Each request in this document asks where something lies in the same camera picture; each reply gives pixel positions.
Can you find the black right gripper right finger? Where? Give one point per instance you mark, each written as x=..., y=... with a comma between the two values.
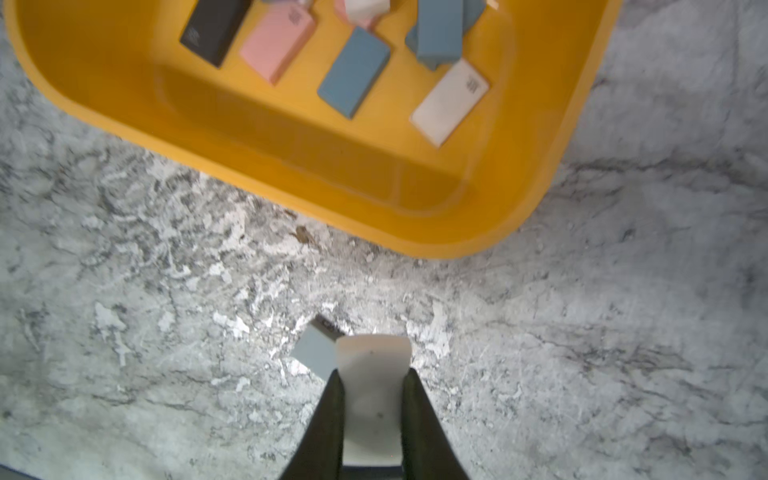
x=426, y=450

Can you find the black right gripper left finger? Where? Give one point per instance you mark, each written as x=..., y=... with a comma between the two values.
x=319, y=454

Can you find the cream eraser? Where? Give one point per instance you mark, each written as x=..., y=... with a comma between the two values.
x=372, y=369

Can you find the grey eraser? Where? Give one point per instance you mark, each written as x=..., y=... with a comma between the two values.
x=316, y=347

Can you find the white eraser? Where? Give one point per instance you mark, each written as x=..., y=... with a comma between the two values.
x=365, y=9
x=449, y=102

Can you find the blue eraser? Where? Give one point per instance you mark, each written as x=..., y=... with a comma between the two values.
x=437, y=37
x=354, y=72

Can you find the black eraser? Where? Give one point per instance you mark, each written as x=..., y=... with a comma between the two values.
x=212, y=27

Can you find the yellow storage box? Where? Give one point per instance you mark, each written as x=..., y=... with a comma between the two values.
x=120, y=66

